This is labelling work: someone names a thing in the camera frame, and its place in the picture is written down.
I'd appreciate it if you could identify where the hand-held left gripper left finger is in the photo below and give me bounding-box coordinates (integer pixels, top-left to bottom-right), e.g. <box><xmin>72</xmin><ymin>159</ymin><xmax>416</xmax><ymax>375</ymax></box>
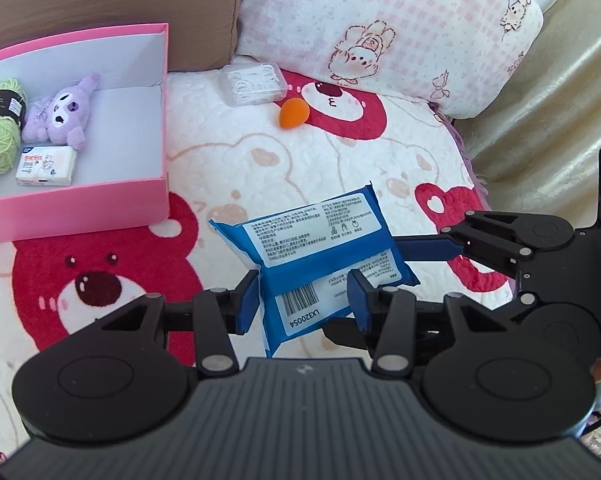
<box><xmin>100</xmin><ymin>270</ymin><xmax>262</xmax><ymax>379</ymax></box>

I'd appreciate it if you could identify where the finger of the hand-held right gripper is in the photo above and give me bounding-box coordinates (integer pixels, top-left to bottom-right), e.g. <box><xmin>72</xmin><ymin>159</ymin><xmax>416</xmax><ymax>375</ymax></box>
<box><xmin>395</xmin><ymin>211</ymin><xmax>576</xmax><ymax>281</ymax></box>
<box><xmin>323</xmin><ymin>317</ymin><xmax>376</xmax><ymax>355</ymax></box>

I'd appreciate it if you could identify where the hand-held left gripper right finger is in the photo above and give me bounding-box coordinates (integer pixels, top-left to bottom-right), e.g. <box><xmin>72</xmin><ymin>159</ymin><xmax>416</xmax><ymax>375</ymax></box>
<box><xmin>347</xmin><ymin>268</ymin><xmax>511</xmax><ymax>377</ymax></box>

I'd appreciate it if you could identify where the blue wet wipes packet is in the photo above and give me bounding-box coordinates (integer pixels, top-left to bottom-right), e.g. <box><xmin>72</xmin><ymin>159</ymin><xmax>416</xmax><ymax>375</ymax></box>
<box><xmin>209</xmin><ymin>183</ymin><xmax>420</xmax><ymax>358</ymax></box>

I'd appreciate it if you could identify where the pink cardboard box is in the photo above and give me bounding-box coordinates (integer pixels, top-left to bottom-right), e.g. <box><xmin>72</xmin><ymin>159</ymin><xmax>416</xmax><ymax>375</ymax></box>
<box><xmin>0</xmin><ymin>22</ymin><xmax>170</xmax><ymax>245</ymax></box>

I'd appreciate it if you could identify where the clear floss pick box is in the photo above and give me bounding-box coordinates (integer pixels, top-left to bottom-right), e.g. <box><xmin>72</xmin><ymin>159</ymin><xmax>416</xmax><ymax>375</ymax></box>
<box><xmin>219</xmin><ymin>62</ymin><xmax>288</xmax><ymax>107</ymax></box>

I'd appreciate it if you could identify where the small white packet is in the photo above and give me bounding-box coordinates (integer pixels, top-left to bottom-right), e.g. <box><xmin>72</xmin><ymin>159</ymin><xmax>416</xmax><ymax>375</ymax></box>
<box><xmin>15</xmin><ymin>144</ymin><xmax>78</xmax><ymax>187</ymax></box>

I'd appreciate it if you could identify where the purple plush toy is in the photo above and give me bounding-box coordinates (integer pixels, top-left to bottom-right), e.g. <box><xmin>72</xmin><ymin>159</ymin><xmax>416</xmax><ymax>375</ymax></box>
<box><xmin>21</xmin><ymin>74</ymin><xmax>101</xmax><ymax>151</ymax></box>

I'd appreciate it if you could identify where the bear and strawberry printed blanket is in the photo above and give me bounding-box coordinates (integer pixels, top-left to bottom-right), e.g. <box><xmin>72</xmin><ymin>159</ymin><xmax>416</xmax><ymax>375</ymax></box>
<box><xmin>0</xmin><ymin>67</ymin><xmax>521</xmax><ymax>461</ymax></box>

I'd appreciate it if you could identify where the beige sofa cover cloth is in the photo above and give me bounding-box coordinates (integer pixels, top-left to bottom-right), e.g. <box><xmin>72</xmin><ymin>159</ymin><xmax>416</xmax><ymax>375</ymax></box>
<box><xmin>455</xmin><ymin>0</ymin><xmax>601</xmax><ymax>241</ymax></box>

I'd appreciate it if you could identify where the orange makeup sponge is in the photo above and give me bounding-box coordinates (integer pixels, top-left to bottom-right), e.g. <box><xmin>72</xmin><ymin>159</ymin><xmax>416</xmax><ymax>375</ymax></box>
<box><xmin>279</xmin><ymin>98</ymin><xmax>311</xmax><ymax>128</ymax></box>

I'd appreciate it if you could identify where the pink checked cartoon pillow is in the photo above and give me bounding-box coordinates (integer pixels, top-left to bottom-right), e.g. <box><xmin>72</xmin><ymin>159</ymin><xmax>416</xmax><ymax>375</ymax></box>
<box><xmin>235</xmin><ymin>0</ymin><xmax>545</xmax><ymax>120</ymax></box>

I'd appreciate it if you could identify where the brown embroidered pillow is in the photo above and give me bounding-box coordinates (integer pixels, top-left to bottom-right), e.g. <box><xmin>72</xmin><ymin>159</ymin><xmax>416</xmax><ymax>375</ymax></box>
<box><xmin>0</xmin><ymin>0</ymin><xmax>254</xmax><ymax>73</ymax></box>

